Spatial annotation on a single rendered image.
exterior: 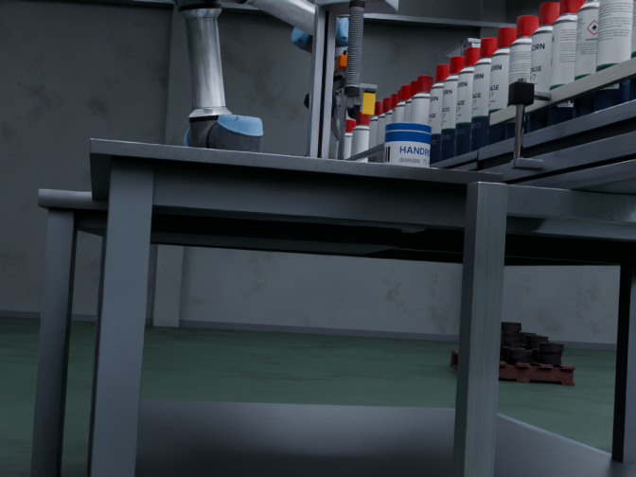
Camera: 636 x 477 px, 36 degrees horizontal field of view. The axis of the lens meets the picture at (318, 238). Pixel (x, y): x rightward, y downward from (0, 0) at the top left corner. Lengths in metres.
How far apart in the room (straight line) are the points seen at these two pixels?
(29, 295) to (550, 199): 11.38
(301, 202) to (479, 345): 0.36
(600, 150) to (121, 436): 0.74
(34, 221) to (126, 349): 11.10
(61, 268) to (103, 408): 0.99
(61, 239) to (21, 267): 10.14
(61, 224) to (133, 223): 0.97
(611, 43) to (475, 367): 0.44
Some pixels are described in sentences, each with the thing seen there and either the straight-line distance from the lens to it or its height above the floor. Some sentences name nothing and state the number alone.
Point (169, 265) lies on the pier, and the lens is 12.01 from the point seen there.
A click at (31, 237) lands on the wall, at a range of 12.46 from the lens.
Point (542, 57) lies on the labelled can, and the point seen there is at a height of 1.00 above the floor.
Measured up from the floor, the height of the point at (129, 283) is 0.64.
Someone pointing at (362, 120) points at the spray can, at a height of 1.06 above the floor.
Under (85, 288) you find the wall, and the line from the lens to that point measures 12.33.
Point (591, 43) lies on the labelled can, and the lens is 1.37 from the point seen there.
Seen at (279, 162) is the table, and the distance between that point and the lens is 1.38.
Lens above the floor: 0.66
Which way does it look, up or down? 2 degrees up
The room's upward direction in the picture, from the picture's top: 3 degrees clockwise
